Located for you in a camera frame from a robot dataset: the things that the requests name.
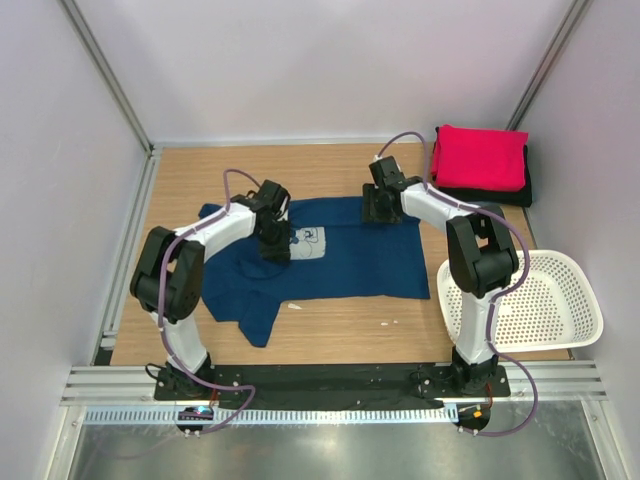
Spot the blue printed t-shirt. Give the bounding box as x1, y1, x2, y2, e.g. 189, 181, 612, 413
201, 197, 430, 347

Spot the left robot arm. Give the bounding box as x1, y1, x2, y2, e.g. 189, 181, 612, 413
130, 180, 292, 400

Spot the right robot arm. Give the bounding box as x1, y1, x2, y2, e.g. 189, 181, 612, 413
362, 156, 519, 396

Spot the folded pink t-shirt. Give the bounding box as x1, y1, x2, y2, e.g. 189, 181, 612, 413
430, 124, 529, 192

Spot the folded grey t-shirt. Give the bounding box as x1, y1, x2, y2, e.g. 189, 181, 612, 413
469, 201, 494, 208

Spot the folded black t-shirt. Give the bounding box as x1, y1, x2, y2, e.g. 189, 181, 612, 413
438, 146, 533, 208

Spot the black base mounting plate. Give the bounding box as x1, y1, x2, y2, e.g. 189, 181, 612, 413
153, 363, 512, 412

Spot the white perforated plastic basket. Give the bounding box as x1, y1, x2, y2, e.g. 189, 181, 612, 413
436, 250, 604, 354

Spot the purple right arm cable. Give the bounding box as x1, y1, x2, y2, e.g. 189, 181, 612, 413
375, 131, 539, 438

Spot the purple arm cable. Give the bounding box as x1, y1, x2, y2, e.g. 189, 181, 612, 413
375, 131, 539, 438
157, 168, 257, 432

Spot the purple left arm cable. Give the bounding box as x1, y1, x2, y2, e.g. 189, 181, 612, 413
157, 168, 257, 432

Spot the white slotted cable duct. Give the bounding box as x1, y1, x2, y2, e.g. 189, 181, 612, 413
84, 404, 458, 426

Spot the aluminium rail frame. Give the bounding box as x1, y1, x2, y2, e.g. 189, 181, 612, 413
60, 360, 607, 406

